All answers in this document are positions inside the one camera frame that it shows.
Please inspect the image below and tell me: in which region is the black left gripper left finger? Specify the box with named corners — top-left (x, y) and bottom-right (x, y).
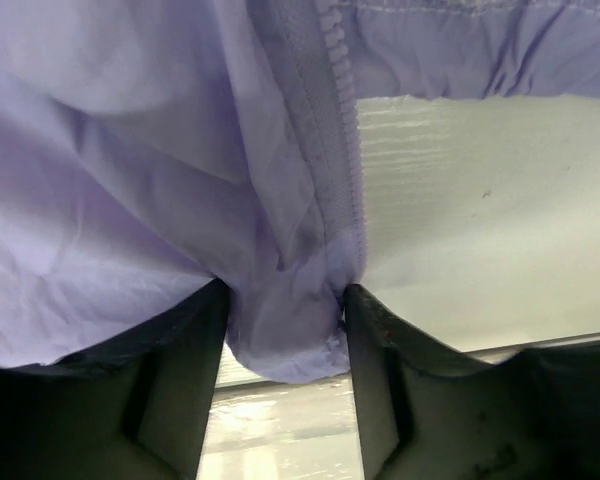
top-left (0, 280), bottom-right (230, 479)

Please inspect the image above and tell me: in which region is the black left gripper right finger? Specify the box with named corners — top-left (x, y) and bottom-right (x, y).
top-left (344, 285), bottom-right (600, 479)

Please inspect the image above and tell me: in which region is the lavender zip jacket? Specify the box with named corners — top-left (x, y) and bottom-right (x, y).
top-left (0, 1), bottom-right (600, 383)

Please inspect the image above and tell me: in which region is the white taped front panel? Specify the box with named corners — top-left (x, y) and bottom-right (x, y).
top-left (197, 348), bottom-right (364, 480)

